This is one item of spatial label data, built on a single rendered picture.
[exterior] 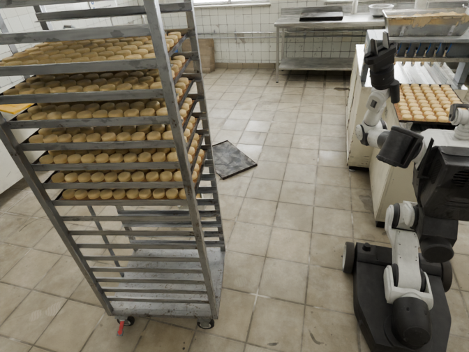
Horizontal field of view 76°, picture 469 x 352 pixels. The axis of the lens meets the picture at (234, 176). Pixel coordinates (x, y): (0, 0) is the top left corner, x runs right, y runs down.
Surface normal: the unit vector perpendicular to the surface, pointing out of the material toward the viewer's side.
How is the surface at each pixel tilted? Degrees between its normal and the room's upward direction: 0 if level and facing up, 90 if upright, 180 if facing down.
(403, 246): 20
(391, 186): 90
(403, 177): 90
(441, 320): 0
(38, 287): 0
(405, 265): 6
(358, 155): 90
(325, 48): 90
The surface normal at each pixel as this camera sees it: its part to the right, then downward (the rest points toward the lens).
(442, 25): -0.22, 0.87
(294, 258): -0.07, -0.80
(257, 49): -0.26, 0.59
